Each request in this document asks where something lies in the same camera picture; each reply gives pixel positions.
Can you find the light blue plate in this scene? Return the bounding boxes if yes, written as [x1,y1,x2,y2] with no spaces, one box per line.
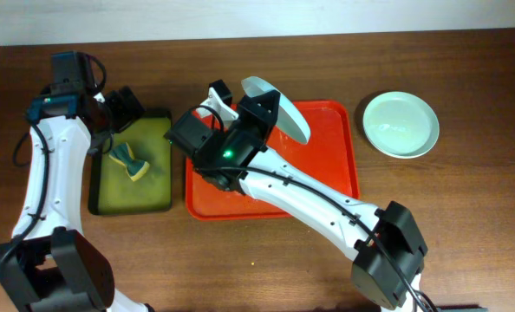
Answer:
[241,76,311,145]

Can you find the yellow green sponge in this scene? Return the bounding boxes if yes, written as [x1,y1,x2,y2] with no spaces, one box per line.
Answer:
[108,142,150,182]

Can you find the green plate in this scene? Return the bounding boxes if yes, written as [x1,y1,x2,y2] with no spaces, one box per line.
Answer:
[362,91,440,159]

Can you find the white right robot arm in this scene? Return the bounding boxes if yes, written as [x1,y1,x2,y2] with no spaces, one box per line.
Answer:
[189,76,436,311]

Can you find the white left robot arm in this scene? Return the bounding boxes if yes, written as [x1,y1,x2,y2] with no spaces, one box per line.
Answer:
[0,87,151,311]

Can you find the black tray with green water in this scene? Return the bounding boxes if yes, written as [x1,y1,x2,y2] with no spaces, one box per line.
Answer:
[88,108,172,216]

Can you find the red plastic tray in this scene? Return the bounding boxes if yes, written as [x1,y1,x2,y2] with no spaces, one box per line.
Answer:
[185,100,360,221]

